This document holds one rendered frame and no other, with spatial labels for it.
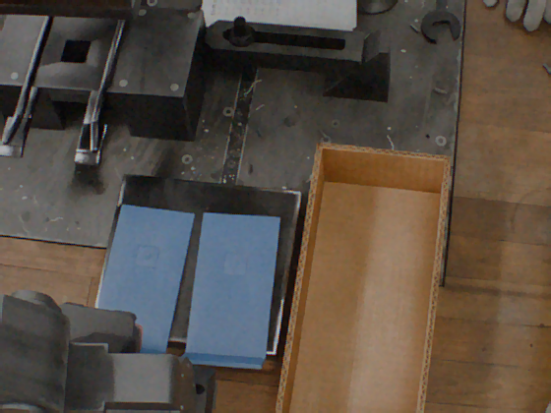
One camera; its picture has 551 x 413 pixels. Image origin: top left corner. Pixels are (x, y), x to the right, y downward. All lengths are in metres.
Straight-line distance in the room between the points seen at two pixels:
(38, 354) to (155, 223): 0.35
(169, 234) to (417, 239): 0.23
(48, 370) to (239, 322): 0.31
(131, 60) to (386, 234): 0.29
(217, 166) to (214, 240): 0.09
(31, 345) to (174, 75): 0.40
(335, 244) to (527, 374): 0.22
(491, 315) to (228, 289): 0.24
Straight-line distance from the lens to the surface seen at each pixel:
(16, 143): 1.09
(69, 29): 1.14
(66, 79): 1.11
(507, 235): 1.10
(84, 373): 0.82
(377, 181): 1.10
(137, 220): 1.09
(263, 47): 1.11
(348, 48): 1.10
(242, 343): 1.03
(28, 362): 0.77
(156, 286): 1.06
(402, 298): 1.06
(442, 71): 1.18
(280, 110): 1.16
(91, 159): 1.06
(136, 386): 0.80
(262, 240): 1.07
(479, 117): 1.16
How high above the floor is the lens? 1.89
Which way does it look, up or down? 64 degrees down
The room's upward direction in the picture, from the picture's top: 8 degrees counter-clockwise
